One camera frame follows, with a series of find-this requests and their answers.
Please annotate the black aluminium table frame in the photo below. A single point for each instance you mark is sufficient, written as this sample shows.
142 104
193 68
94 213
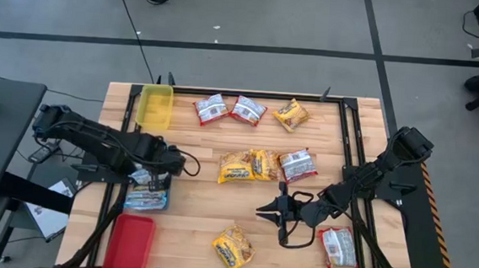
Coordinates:
246 94

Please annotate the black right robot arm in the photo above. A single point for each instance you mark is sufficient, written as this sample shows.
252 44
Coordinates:
368 172

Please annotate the red Maruchan noodle pack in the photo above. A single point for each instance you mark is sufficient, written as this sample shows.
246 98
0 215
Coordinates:
338 247
210 110
298 165
248 110

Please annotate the yellow Maruchan noodle pack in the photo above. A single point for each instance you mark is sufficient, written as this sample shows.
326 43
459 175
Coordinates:
233 248
235 169
266 164
291 115

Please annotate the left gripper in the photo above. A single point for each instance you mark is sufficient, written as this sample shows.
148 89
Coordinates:
176 163

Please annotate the black power adapter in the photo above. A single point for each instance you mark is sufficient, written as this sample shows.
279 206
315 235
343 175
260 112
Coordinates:
43 153

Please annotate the yellow plastic bin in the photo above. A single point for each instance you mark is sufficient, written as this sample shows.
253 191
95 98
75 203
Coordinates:
154 107

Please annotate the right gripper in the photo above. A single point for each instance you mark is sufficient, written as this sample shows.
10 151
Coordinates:
291 209

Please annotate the blue snack packets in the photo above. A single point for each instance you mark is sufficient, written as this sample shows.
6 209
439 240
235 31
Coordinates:
168 198

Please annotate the blue Maruchan noodle pack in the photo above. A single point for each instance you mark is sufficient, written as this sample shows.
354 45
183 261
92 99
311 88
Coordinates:
143 205
147 190
146 198
138 177

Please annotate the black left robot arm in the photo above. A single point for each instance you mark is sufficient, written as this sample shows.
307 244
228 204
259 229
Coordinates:
91 138

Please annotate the black platform with hazard stripe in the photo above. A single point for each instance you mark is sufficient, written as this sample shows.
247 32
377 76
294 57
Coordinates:
418 231

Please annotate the red plastic bin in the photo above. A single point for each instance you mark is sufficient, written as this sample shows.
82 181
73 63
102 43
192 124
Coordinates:
129 244

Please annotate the black desk leg frame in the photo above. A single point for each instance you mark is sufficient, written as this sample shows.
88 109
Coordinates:
36 193

